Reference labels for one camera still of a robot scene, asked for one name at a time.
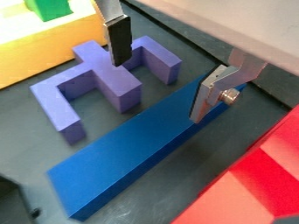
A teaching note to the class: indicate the green bar block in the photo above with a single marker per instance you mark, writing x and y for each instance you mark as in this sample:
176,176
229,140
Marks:
48,9

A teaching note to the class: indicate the blue bar block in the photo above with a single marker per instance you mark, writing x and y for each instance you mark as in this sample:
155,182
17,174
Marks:
91,177

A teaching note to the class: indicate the red comb-shaped block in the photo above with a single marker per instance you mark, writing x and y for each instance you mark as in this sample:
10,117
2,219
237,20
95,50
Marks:
256,191

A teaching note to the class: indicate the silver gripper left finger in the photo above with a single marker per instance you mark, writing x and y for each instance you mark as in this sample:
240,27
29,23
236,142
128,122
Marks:
117,28

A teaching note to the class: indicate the yellow slotted board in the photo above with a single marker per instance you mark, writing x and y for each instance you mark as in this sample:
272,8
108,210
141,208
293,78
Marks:
34,45

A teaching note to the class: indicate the purple comb-shaped block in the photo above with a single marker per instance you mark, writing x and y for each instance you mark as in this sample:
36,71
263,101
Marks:
95,73

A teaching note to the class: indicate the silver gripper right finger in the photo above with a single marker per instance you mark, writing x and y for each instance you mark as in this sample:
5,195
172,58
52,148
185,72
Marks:
217,87

